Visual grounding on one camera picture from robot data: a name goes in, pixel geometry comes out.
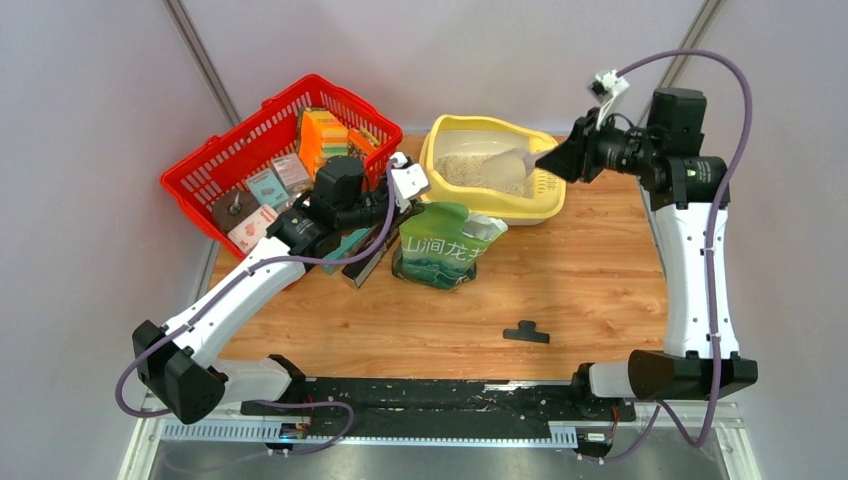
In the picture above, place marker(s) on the aluminium frame rail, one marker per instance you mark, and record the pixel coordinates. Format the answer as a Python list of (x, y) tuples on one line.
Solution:
[(272, 428)]

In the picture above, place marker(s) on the pink white packet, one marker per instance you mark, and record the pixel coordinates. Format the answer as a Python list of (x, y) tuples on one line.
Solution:
[(246, 235)]

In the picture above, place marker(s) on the clear plastic scoop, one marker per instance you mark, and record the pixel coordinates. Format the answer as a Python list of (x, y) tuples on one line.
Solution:
[(511, 166)]

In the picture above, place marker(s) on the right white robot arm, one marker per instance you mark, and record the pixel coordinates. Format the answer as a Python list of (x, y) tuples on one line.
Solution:
[(700, 353)]

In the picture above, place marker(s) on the teal small packet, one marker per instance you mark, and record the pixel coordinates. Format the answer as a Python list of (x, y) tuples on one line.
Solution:
[(267, 188)]

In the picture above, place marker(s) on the brown round disc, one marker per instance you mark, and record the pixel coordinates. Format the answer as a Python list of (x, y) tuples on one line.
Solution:
[(232, 208)]

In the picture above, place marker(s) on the teal box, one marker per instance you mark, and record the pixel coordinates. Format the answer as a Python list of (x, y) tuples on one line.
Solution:
[(350, 244)]

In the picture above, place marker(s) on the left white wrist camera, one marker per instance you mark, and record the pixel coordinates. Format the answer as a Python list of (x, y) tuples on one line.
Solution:
[(408, 179)]

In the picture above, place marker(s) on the red plastic basket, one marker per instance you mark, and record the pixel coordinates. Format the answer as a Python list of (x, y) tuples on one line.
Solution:
[(226, 161)]

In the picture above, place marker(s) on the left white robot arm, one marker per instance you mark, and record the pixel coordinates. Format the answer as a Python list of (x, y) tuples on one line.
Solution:
[(179, 361)]

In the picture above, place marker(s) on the yellow litter box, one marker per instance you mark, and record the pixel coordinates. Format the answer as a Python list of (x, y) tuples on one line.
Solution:
[(476, 161)]

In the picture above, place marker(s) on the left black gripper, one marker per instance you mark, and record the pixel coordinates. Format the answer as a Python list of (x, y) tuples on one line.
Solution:
[(399, 218)]

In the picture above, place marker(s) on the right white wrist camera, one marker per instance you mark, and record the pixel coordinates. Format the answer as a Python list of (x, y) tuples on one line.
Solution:
[(608, 88)]

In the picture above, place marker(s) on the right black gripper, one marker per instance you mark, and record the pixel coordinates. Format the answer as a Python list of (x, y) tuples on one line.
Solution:
[(567, 158)]

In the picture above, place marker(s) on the green litter bag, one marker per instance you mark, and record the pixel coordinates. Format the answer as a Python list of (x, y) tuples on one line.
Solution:
[(441, 243)]

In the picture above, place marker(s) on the black bag clip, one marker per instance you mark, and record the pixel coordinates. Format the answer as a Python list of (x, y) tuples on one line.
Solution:
[(526, 331)]

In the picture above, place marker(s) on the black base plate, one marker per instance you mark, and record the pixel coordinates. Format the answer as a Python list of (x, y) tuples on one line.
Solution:
[(446, 409)]

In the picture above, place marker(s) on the grey pink packet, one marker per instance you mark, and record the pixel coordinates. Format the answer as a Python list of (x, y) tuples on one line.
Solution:
[(292, 173)]

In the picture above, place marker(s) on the dark brown box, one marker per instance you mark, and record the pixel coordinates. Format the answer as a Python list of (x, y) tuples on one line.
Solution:
[(355, 274)]

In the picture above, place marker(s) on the orange sponge stack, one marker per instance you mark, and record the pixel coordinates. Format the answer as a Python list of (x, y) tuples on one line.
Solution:
[(323, 136)]

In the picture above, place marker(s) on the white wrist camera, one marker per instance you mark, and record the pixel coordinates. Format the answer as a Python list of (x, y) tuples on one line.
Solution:
[(608, 88), (408, 179)]

